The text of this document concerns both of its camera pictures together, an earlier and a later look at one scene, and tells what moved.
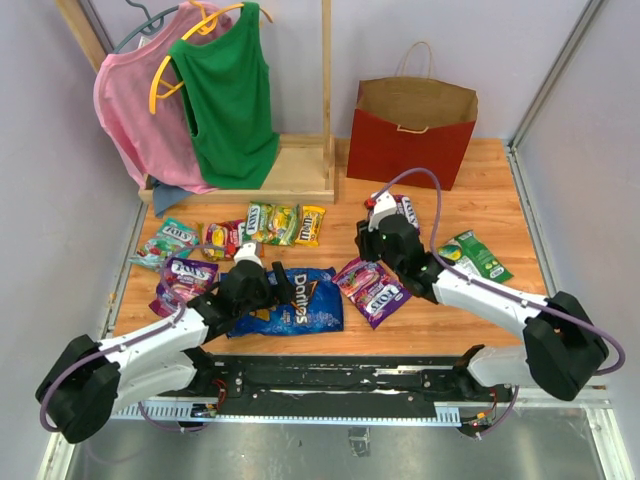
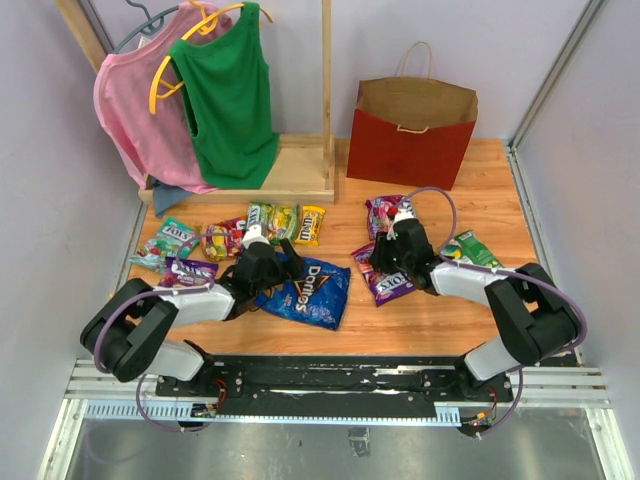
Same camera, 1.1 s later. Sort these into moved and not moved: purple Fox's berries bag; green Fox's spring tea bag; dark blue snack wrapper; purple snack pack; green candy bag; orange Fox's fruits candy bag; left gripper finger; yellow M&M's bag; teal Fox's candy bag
Moved: purple Fox's berries bag; dark blue snack wrapper; left gripper finger
Not moved: purple snack pack; yellow M&M's bag; orange Fox's fruits candy bag; green Fox's spring tea bag; teal Fox's candy bag; green candy bag
